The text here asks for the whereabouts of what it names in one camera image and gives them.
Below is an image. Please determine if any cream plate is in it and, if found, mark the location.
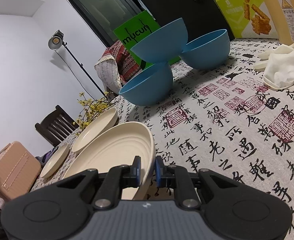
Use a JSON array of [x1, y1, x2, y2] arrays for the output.
[[40, 143, 69, 179], [71, 107, 118, 154], [64, 121, 156, 200]]

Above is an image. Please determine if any pink small suitcase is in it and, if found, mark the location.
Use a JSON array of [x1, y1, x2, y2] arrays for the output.
[[0, 141, 41, 201]]

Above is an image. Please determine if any grey purple cloth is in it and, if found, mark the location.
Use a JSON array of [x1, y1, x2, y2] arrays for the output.
[[36, 146, 58, 167]]

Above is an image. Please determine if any yellow flower branch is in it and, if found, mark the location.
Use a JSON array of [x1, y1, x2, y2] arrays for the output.
[[72, 92, 114, 131]]

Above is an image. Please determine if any dark wooden chair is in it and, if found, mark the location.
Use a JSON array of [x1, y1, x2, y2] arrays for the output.
[[35, 105, 79, 147]]

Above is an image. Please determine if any blue bowl left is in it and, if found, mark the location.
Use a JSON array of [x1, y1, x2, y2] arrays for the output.
[[119, 62, 173, 106]]

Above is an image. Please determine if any blue bowl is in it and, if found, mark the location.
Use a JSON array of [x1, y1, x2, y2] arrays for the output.
[[119, 62, 173, 106], [180, 29, 231, 70], [131, 18, 188, 63]]

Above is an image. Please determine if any calligraphy print tablecloth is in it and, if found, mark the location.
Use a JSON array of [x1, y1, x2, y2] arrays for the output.
[[29, 36, 294, 240]]

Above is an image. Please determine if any patterned blanket on chair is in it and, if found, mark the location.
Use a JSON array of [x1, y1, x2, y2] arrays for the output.
[[94, 40, 142, 94]]

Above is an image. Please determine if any blue bowl right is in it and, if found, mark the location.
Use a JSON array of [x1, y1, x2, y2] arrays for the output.
[[180, 29, 231, 70]]

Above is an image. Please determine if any blue bowl top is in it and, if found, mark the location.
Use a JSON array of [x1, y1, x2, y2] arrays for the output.
[[131, 18, 188, 63]]

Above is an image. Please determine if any green paper bag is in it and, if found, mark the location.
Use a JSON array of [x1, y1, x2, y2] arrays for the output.
[[114, 10, 176, 67]]

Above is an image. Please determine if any studio light on stand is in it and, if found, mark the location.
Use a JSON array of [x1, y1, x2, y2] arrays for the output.
[[47, 29, 106, 97]]

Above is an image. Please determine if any dark framed glass door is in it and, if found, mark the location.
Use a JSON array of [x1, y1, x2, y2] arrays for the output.
[[68, 0, 155, 47]]

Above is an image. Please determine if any black paper bag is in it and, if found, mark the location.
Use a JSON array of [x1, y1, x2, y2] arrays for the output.
[[141, 0, 235, 42]]

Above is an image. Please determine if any yellow-green snack box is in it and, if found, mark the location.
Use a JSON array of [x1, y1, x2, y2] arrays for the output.
[[216, 0, 278, 39]]

